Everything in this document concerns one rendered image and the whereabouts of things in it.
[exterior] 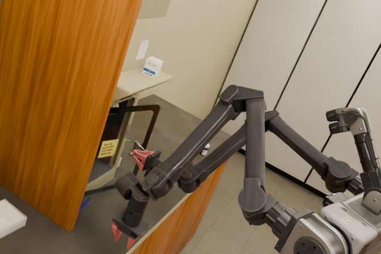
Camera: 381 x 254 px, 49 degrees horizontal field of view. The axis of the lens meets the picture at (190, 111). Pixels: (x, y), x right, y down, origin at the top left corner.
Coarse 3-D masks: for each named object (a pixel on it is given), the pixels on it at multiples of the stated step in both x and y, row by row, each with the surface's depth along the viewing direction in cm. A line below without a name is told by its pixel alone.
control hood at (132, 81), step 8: (128, 72) 152; (136, 72) 154; (160, 72) 164; (120, 80) 143; (128, 80) 145; (136, 80) 148; (144, 80) 150; (152, 80) 153; (160, 80) 156; (168, 80) 161; (120, 88) 137; (128, 88) 139; (136, 88) 141; (144, 88) 144; (120, 96) 138
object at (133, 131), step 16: (112, 112) 150; (128, 112) 156; (144, 112) 162; (112, 128) 154; (128, 128) 160; (144, 128) 167; (128, 144) 165; (144, 144) 172; (96, 160) 158; (112, 160) 164; (128, 160) 171; (96, 176) 162; (112, 176) 169; (96, 192) 168
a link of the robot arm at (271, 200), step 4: (268, 196) 113; (272, 196) 113; (268, 200) 113; (272, 200) 112; (276, 200) 112; (268, 204) 112; (272, 204) 112; (264, 208) 112; (268, 208) 111; (244, 212) 113; (260, 212) 111; (264, 212) 111; (248, 216) 112; (252, 216) 112; (256, 216) 112; (260, 216) 113; (264, 216) 114; (248, 220) 116; (252, 220) 115; (256, 220) 115; (260, 220) 115; (264, 220) 115; (252, 224) 115
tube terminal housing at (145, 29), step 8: (136, 24) 143; (144, 24) 148; (152, 24) 153; (160, 24) 159; (136, 32) 145; (144, 32) 150; (152, 32) 156; (136, 40) 148; (152, 40) 159; (128, 48) 146; (136, 48) 151; (152, 48) 162; (128, 56) 148; (136, 56) 154; (128, 64) 151; (136, 64) 157; (144, 64) 163; (136, 96) 170; (112, 104) 155; (128, 104) 174; (136, 104) 174
